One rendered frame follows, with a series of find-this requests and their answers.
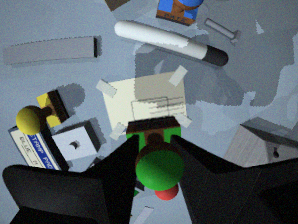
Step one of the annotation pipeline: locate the grey cylinder with black end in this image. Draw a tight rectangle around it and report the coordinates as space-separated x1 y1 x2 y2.
114 20 229 67

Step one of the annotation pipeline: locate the tan box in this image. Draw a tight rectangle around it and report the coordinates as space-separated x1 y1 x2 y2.
104 0 129 12

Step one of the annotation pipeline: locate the yellow-handled rubber stamp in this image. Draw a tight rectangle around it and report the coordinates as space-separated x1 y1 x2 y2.
16 89 71 136

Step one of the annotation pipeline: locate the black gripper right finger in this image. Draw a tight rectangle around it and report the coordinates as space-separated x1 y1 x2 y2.
170 135 298 224

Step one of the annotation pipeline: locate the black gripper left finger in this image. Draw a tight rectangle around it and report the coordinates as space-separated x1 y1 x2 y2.
3 135 140 224

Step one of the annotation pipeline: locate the blue stamp pad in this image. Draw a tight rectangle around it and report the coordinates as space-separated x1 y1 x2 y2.
8 123 69 171

